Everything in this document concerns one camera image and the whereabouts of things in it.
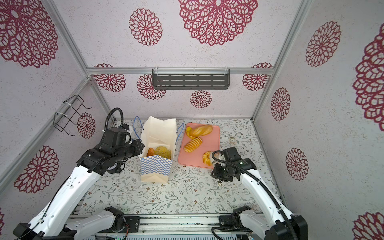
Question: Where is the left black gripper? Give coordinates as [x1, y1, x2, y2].
[114, 138, 145, 163]

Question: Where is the blue checkered paper bag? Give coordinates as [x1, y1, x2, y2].
[133, 117, 184, 184]

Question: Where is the striped twisted bread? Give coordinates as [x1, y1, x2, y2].
[184, 137, 203, 153]

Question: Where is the long baguette bread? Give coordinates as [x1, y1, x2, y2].
[190, 125, 213, 138]

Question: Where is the yellow croissant bread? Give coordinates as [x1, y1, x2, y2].
[186, 127, 195, 140]

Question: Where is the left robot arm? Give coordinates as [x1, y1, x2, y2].
[13, 124, 144, 240]

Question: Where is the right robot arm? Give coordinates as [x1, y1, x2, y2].
[210, 147, 309, 240]

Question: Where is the pink plastic tray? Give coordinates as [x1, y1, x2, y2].
[178, 123, 220, 169]

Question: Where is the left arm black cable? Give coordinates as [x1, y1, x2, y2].
[104, 107, 125, 131]

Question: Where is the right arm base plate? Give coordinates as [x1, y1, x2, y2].
[219, 214, 243, 230]

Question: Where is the grey wall shelf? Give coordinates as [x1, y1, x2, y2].
[152, 69, 231, 90]

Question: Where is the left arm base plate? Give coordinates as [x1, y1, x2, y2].
[101, 207, 141, 233]

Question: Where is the black wire rack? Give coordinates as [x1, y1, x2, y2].
[52, 95, 91, 137]

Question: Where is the aluminium front rail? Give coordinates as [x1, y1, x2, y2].
[64, 210, 220, 240]

